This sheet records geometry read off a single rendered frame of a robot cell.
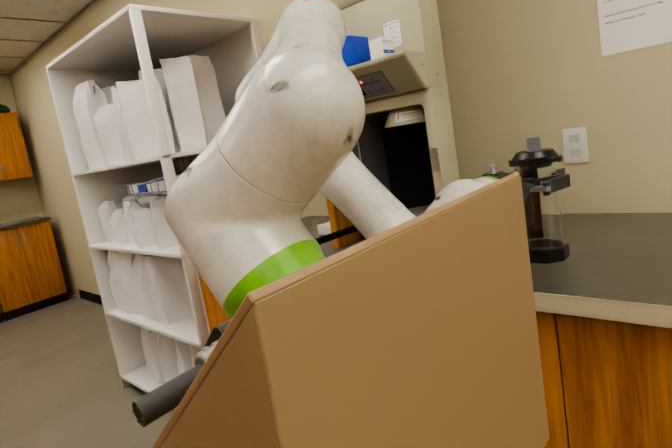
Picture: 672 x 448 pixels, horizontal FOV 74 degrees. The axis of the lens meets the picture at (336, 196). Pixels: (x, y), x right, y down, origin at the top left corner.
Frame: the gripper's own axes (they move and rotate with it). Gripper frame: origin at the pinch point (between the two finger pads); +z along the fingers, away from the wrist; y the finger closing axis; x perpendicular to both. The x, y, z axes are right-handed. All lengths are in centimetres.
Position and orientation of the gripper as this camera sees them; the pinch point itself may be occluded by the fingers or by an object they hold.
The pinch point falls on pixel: (536, 177)
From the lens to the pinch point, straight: 106.8
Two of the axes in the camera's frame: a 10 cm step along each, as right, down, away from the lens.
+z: 6.5, -1.9, 7.3
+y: -7.4, 0.3, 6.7
